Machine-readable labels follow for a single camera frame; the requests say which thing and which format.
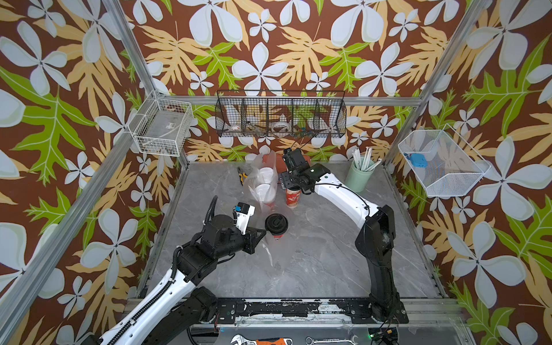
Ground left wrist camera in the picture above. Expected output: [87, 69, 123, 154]
[233, 202, 255, 235]

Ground silver spanner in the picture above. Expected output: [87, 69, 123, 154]
[306, 334, 358, 345]

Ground black lid red cup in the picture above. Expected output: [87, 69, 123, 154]
[285, 187, 302, 208]
[264, 213, 289, 239]

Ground black mounting rail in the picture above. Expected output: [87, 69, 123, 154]
[178, 297, 410, 325]

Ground clear plastic carrier bag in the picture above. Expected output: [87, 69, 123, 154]
[244, 152, 278, 213]

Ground white mesh basket right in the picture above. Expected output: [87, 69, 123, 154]
[398, 125, 491, 198]

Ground green straw holder cup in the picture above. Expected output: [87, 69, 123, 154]
[344, 162, 374, 193]

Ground white lid red cup front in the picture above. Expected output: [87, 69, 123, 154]
[257, 167, 278, 185]

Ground white wire basket left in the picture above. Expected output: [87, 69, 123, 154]
[129, 92, 195, 157]

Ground black wire basket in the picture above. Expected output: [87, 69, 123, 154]
[214, 90, 347, 138]

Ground yellow black pliers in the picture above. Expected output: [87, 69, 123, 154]
[237, 167, 247, 185]

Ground blue object in basket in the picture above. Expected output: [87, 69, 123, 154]
[408, 153, 428, 168]

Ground red plastic tool case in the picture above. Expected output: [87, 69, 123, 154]
[276, 154, 311, 171]

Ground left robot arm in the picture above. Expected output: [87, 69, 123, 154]
[83, 214, 267, 344]

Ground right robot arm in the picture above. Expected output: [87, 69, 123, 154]
[279, 148, 409, 323]

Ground orange adjustable wrench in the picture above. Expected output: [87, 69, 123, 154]
[230, 334, 293, 345]

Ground white lid red cup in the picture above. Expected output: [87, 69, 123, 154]
[254, 183, 276, 209]
[257, 167, 278, 185]

